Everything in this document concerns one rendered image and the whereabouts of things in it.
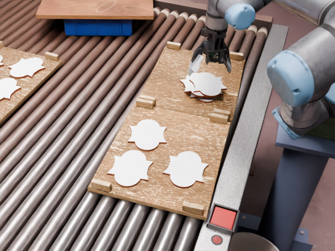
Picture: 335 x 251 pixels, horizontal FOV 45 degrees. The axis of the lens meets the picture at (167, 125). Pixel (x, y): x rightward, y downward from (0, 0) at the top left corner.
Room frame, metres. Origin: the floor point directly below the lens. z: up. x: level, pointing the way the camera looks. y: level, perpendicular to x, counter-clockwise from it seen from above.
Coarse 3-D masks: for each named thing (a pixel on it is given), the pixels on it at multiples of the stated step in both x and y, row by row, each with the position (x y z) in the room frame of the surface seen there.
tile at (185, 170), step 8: (184, 152) 0.88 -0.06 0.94; (192, 152) 0.88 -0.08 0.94; (176, 160) 0.84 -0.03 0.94; (184, 160) 0.84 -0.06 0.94; (192, 160) 0.84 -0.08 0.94; (200, 160) 0.84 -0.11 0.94; (168, 168) 0.81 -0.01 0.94; (176, 168) 0.81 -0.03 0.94; (184, 168) 0.81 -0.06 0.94; (192, 168) 0.81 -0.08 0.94; (200, 168) 0.81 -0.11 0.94; (176, 176) 0.78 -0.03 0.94; (184, 176) 0.78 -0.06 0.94; (192, 176) 0.78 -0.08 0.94; (200, 176) 0.78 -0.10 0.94; (176, 184) 0.75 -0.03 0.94; (184, 184) 0.75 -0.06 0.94; (192, 184) 0.75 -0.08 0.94
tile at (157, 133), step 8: (144, 120) 1.02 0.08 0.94; (152, 120) 1.02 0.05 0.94; (136, 128) 0.98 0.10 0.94; (144, 128) 0.98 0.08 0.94; (152, 128) 0.98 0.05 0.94; (160, 128) 0.98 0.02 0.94; (136, 136) 0.94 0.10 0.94; (144, 136) 0.94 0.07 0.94; (152, 136) 0.94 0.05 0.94; (160, 136) 0.94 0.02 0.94; (136, 144) 0.90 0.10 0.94; (144, 144) 0.90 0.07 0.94; (152, 144) 0.91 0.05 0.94
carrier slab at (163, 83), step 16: (160, 64) 1.38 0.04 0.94; (176, 64) 1.38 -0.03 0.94; (208, 64) 1.39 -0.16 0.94; (240, 64) 1.40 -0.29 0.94; (160, 80) 1.27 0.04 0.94; (176, 80) 1.27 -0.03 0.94; (224, 80) 1.29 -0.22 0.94; (240, 80) 1.29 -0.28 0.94; (160, 96) 1.17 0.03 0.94; (176, 96) 1.17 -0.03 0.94; (224, 96) 1.18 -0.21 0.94; (192, 112) 1.08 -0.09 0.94; (208, 112) 1.09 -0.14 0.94
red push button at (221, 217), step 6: (216, 210) 0.67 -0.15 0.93; (222, 210) 0.67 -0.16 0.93; (228, 210) 0.67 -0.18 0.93; (216, 216) 0.65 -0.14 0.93; (222, 216) 0.65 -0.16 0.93; (228, 216) 0.65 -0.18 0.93; (234, 216) 0.66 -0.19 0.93; (210, 222) 0.63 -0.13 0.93; (216, 222) 0.63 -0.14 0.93; (222, 222) 0.63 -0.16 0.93; (228, 222) 0.64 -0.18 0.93; (228, 228) 0.62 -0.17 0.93
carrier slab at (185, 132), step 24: (168, 120) 1.04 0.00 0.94; (192, 120) 1.04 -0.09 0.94; (120, 144) 0.91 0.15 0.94; (168, 144) 0.92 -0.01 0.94; (192, 144) 0.92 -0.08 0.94; (216, 144) 0.93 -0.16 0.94; (216, 168) 0.82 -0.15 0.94; (96, 192) 0.72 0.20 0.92; (120, 192) 0.72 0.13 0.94; (144, 192) 0.72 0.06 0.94; (168, 192) 0.72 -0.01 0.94; (192, 192) 0.73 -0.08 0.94; (192, 216) 0.65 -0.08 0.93
